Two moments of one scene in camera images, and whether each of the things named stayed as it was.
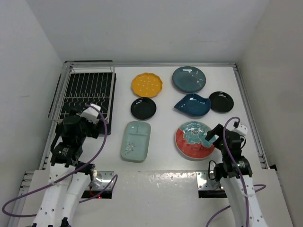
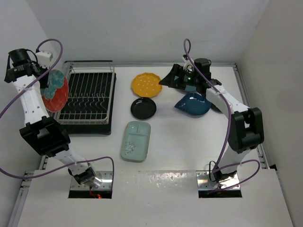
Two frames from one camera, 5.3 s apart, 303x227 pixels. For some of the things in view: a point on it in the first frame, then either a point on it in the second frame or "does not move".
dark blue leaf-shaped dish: (195, 105) does not move
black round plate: (143, 108) does not move
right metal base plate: (204, 182) does not move
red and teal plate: (190, 140) to (55, 98)
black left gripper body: (88, 129) to (40, 70)
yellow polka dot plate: (147, 85) does not move
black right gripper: (219, 131) to (178, 70)
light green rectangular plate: (135, 141) does not move
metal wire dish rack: (82, 82) does not move
